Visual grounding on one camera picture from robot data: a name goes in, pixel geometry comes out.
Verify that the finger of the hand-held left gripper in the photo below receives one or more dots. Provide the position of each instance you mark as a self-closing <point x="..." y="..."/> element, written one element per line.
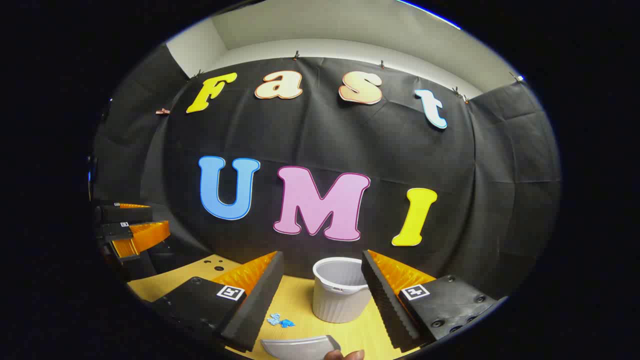
<point x="125" y="214"/>
<point x="145" y="235"/>

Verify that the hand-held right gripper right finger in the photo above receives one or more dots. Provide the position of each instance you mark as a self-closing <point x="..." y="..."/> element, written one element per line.
<point x="385" y="300"/>

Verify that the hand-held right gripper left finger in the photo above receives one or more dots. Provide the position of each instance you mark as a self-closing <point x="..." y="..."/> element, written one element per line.
<point x="260" y="305"/>

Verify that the light blue paper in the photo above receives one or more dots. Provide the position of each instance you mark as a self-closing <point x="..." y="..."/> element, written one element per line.
<point x="274" y="319"/>

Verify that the bright blue paper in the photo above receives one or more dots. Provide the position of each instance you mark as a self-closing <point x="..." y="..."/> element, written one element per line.
<point x="287" y="323"/>

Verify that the grey plastic dustpan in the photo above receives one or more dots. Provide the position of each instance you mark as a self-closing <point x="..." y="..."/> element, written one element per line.
<point x="300" y="347"/>

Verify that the wooden desktop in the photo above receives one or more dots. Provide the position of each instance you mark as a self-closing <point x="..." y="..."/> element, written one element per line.
<point x="295" y="300"/>

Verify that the black backdrop cloth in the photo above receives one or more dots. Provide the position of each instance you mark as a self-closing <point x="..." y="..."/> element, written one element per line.
<point x="350" y="145"/>

